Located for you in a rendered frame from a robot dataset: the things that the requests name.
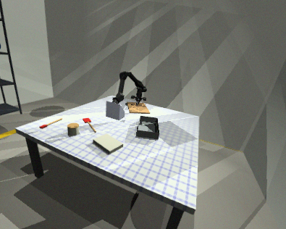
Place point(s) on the pale cream flat rectangular block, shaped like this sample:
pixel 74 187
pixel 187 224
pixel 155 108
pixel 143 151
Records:
pixel 107 143

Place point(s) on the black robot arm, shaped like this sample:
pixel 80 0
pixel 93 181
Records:
pixel 123 75

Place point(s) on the light brown wooden board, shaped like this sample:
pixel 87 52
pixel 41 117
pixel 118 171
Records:
pixel 140 108

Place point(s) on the grey cylinder with orange top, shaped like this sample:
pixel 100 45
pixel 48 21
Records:
pixel 73 129

